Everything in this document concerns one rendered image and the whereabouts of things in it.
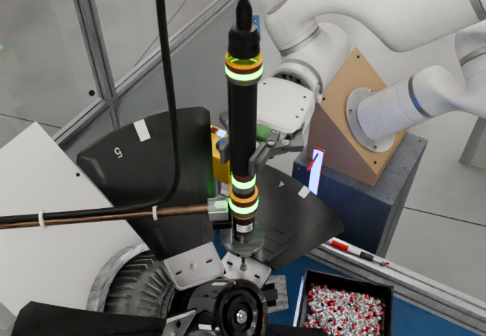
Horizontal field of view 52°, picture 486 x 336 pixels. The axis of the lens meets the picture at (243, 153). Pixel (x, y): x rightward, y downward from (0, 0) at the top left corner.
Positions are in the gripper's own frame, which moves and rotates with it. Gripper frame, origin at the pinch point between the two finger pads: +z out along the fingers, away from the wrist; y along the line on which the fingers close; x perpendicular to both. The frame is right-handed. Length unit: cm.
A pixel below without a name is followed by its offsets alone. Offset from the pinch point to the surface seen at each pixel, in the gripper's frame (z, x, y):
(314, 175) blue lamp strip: -34, -38, 0
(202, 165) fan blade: -3.7, -10.7, 9.7
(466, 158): -179, -144, -38
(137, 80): -57, -51, 70
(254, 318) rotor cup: 7.9, -28.3, -6.6
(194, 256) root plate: 5.7, -22.3, 6.1
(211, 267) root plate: 5.5, -23.7, 2.9
